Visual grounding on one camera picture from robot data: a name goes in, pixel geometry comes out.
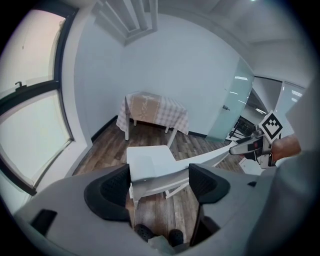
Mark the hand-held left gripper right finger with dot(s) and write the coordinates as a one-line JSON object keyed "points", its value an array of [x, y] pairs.
{"points": [[237, 200]]}

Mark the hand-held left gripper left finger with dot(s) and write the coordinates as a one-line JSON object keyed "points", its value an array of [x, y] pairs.
{"points": [[75, 200]]}

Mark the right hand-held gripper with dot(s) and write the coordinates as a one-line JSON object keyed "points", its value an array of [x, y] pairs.
{"points": [[271, 125]]}

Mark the white wooden chair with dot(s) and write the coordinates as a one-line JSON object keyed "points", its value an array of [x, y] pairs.
{"points": [[150, 160]]}

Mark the person's right forearm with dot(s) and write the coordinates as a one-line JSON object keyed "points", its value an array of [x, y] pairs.
{"points": [[287, 147]]}

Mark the white table with checkered tablecloth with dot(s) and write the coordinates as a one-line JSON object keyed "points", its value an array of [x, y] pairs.
{"points": [[127, 125]]}

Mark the black metal rack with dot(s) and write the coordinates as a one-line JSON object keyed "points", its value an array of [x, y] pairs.
{"points": [[241, 127]]}

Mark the frosted glass door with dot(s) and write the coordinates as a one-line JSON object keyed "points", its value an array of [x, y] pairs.
{"points": [[232, 100]]}

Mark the person's right shoe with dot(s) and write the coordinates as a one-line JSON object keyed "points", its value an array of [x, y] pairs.
{"points": [[176, 236]]}

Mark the person's shoe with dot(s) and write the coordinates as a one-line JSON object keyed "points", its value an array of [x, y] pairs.
{"points": [[143, 231], [176, 236]]}

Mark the person's left shoe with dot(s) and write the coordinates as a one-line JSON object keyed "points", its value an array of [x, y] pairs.
{"points": [[143, 231]]}

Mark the black framed window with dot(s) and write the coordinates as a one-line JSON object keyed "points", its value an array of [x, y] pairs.
{"points": [[30, 125]]}

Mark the person's grey trousers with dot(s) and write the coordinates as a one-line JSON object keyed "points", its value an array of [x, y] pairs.
{"points": [[160, 247]]}

